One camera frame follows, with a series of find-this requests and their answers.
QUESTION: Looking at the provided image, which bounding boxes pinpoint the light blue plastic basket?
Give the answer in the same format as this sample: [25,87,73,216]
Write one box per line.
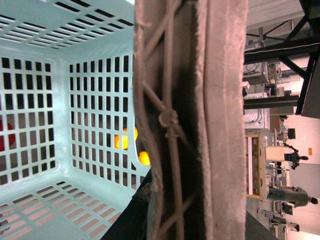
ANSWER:
[0,0,149,240]

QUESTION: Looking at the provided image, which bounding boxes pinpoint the person in grey shirt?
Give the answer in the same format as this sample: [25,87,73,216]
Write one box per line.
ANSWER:
[267,186,319,208]

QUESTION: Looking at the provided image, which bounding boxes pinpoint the black metal rack post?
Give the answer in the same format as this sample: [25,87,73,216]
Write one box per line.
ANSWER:
[243,0,320,119]

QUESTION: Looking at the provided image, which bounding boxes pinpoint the yellow mango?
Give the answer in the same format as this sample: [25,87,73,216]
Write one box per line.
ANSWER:
[114,127,139,150]
[137,151,151,166]

